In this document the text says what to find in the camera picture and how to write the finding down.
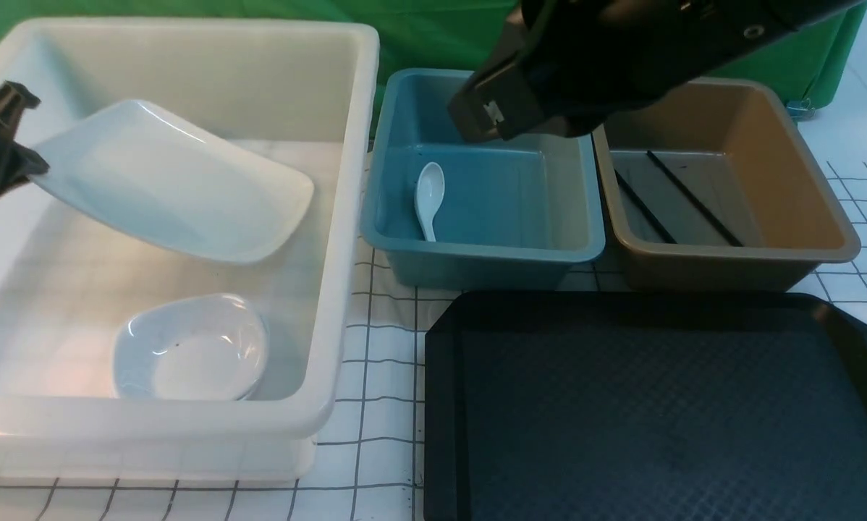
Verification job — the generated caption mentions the tan plastic bin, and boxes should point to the tan plastic bin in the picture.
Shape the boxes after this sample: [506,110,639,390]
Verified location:
[593,78,861,292]

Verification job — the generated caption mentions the green backdrop cloth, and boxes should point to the green backdrop cloth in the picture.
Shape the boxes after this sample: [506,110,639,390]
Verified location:
[0,1,865,144]

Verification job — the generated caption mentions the black serving tray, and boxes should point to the black serving tray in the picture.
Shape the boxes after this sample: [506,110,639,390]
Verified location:
[423,291,867,520]

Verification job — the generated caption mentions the white ceramic soup spoon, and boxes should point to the white ceramic soup spoon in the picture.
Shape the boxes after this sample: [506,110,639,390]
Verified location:
[414,162,446,242]

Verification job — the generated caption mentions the large white square plate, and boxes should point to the large white square plate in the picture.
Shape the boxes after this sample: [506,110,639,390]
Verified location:
[33,99,315,264]

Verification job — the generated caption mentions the large white plastic tub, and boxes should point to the large white plastic tub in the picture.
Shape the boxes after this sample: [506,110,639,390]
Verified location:
[0,17,378,486]

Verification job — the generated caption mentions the white bowl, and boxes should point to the white bowl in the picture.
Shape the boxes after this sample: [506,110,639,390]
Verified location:
[111,293,269,400]

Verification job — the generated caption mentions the black chopstick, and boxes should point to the black chopstick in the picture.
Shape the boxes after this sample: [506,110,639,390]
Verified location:
[646,151,743,247]
[614,169,677,245]

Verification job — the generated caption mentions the blue plastic bin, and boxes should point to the blue plastic bin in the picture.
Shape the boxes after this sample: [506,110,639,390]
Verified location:
[360,69,606,290]

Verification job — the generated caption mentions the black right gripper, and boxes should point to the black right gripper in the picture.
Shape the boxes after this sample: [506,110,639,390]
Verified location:
[448,1,853,144]

